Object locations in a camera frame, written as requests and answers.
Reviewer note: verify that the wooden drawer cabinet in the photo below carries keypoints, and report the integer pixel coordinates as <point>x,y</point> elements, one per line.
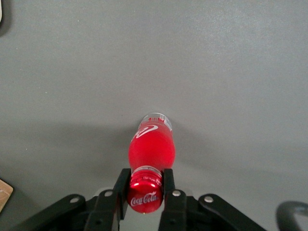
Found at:
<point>4,192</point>

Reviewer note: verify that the red coke bottle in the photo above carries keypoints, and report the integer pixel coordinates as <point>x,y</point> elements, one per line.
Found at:
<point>151,149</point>

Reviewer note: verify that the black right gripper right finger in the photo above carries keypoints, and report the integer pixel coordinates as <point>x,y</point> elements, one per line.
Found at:
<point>174,211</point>

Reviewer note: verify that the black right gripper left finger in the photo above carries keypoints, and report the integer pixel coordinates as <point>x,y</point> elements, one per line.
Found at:
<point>106,211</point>

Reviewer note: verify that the cream plastic tray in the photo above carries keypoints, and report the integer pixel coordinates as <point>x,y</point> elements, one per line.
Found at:
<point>1,9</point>

